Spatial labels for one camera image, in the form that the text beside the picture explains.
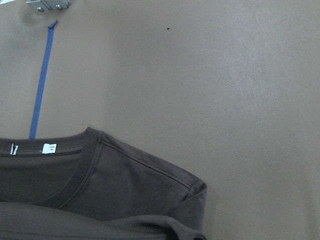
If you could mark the aluminium frame post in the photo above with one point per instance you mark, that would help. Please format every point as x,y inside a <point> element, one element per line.
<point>47,5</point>

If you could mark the brown t-shirt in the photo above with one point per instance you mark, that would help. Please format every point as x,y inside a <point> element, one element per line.
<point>92,186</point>

